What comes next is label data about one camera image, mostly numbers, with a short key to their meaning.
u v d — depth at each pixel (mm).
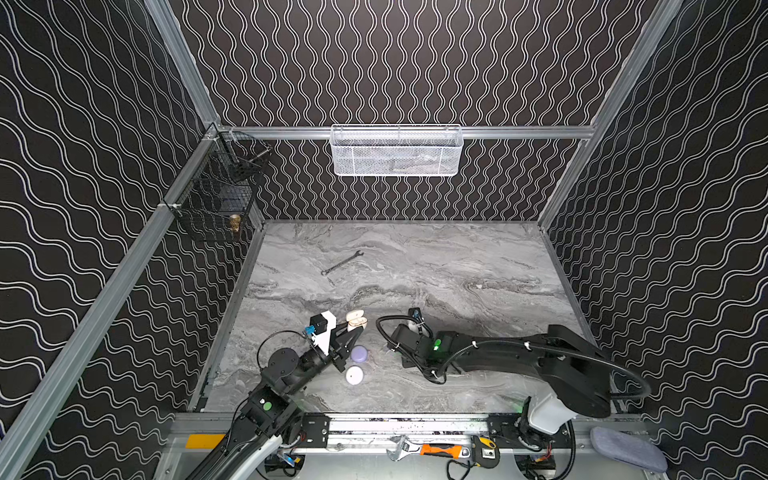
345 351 672
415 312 764
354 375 833
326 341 625
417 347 639
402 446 727
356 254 1104
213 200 942
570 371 443
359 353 861
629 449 699
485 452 691
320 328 610
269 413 570
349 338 683
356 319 713
